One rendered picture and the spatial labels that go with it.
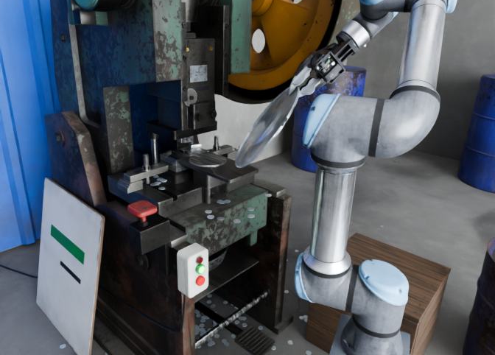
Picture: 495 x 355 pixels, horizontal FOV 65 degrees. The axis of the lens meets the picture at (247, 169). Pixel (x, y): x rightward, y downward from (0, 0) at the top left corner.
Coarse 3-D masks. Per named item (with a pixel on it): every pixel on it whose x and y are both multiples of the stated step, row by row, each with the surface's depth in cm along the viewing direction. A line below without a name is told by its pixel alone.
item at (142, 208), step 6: (132, 204) 103; (138, 204) 103; (144, 204) 103; (150, 204) 103; (132, 210) 100; (138, 210) 100; (144, 210) 100; (150, 210) 100; (156, 210) 102; (138, 216) 99; (144, 216) 99
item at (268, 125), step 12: (288, 96) 112; (276, 108) 116; (288, 108) 105; (264, 120) 117; (276, 120) 107; (252, 132) 124; (264, 132) 108; (276, 132) 99; (252, 144) 114; (264, 144) 103; (240, 156) 118; (252, 156) 107
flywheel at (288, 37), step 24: (264, 0) 139; (288, 0) 138; (312, 0) 130; (336, 0) 122; (264, 24) 146; (288, 24) 139; (312, 24) 129; (264, 48) 148; (288, 48) 141; (312, 48) 131; (264, 72) 148; (288, 72) 140
